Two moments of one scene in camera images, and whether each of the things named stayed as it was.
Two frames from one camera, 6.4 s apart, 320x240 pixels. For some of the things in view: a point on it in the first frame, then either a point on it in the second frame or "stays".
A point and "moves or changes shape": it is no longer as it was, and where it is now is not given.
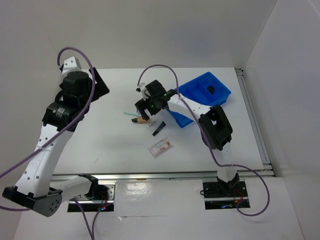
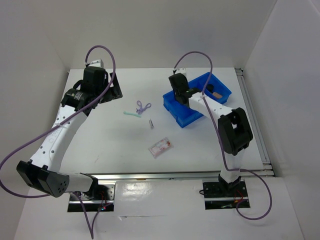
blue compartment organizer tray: (206, 90) stays
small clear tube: (150, 124) moves or changes shape
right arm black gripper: (141, 105) to (174, 93)
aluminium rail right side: (254, 123) stays
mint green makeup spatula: (131, 113) stays
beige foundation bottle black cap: (140, 120) to (217, 95)
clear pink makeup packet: (161, 148) stays
